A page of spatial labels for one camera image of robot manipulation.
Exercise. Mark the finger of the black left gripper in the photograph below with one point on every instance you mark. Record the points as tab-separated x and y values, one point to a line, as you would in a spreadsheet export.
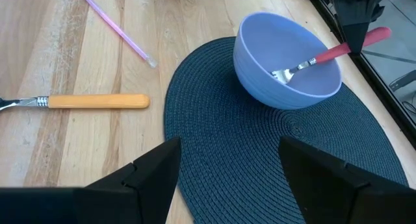
356	22
378	12

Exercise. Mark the dark blue woven placemat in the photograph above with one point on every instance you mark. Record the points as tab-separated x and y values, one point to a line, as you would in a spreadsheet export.
234	146

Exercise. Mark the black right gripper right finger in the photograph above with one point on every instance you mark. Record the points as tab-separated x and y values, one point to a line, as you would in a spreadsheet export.
325	191

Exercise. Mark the lavender plastic bowl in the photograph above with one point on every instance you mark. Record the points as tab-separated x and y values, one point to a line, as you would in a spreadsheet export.
260	81

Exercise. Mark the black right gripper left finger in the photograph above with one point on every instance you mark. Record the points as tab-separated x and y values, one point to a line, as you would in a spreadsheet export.
146	191

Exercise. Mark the pink plastic straw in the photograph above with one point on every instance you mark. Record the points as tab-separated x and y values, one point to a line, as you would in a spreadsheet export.
117	29

